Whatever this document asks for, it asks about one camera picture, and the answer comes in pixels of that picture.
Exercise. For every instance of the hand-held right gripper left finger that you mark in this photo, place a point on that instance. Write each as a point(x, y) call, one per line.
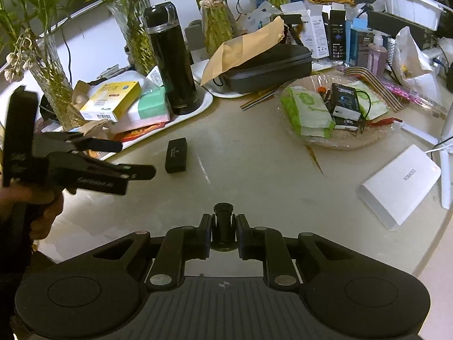
point(206, 233)

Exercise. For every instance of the black thermos bottle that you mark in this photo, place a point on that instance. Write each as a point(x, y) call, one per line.
point(173, 60)

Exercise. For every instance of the black box with white label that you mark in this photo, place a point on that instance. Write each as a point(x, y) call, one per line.
point(345, 102)

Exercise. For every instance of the torn brown paper bag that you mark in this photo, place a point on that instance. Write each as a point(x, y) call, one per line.
point(81, 95)

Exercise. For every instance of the white plastic bag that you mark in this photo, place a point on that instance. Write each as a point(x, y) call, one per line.
point(414, 67)

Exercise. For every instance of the black hard case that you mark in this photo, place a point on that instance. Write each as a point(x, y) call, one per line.
point(269, 67)

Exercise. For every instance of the pink glitter strip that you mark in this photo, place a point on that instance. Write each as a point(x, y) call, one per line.
point(414, 94)

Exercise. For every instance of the white power bank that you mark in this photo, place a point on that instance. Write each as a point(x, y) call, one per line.
point(400, 184)

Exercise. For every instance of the mint green box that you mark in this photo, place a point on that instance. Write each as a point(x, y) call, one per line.
point(152, 108)

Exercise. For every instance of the white phone tripod stand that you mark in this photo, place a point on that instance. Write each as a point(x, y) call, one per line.
point(445, 170)

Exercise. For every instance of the white blue printed bag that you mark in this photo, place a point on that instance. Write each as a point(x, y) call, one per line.
point(260, 12)

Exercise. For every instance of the clear glass plate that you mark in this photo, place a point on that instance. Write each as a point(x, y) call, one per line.
point(354, 140)

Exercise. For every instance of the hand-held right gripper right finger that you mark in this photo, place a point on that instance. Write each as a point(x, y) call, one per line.
point(244, 235)

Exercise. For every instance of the glass vase with dried flowers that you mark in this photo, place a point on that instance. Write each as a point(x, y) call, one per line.
point(49, 78)

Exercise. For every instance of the pink liquid bottle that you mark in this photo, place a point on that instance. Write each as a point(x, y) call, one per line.
point(376, 55)

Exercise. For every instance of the person's left hand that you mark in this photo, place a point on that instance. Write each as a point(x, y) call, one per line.
point(46, 219)

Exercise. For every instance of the black carton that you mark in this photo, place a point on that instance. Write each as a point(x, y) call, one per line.
point(337, 35)

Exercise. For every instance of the white plate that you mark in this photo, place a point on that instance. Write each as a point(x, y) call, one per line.
point(212, 92)

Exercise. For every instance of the white food container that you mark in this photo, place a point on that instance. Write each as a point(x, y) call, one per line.
point(410, 5)

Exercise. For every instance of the wide glass vase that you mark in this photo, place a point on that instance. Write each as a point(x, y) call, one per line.
point(136, 32)

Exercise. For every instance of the blue carton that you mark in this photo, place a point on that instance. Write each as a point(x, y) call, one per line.
point(361, 42)

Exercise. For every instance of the red flat packet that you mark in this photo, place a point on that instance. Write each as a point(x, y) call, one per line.
point(138, 132)

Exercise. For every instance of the white plastic tray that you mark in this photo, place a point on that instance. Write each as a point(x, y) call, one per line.
point(198, 108)

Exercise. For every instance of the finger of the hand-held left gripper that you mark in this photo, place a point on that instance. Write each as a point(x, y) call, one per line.
point(138, 173)
point(92, 143)

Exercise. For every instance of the narrow glass vase with stems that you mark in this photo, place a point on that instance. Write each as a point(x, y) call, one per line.
point(217, 28)

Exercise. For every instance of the brown paper envelope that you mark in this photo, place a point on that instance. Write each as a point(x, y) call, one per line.
point(244, 49)

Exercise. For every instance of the brown cloth pouch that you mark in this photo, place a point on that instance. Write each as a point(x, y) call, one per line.
point(93, 127)

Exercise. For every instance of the green white packet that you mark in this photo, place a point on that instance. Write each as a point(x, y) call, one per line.
point(311, 113)
point(373, 104)

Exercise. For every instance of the small black rectangular box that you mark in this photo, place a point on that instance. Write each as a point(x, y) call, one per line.
point(176, 156)

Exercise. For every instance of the yellow white carton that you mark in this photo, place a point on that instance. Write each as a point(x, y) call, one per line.
point(109, 101)

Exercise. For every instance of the white blister pack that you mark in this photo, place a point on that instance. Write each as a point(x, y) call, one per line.
point(155, 76)

